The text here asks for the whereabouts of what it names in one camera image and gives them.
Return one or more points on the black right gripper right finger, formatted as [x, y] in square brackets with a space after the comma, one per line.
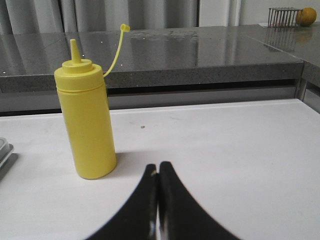
[180, 215]

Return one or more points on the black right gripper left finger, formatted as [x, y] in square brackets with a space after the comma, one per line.
[137, 218]

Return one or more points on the yellow squeeze bottle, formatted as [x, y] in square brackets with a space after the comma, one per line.
[83, 99]

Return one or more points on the electronic kitchen scale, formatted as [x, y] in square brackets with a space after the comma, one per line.
[7, 157]

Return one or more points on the grey stone counter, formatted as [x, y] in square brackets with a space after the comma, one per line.
[167, 67]

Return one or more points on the grey curtain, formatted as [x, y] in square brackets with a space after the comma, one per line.
[70, 16]

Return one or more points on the yellow lemon fruit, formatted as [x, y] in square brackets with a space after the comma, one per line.
[306, 17]

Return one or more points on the metal wire rack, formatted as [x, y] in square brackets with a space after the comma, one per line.
[282, 17]

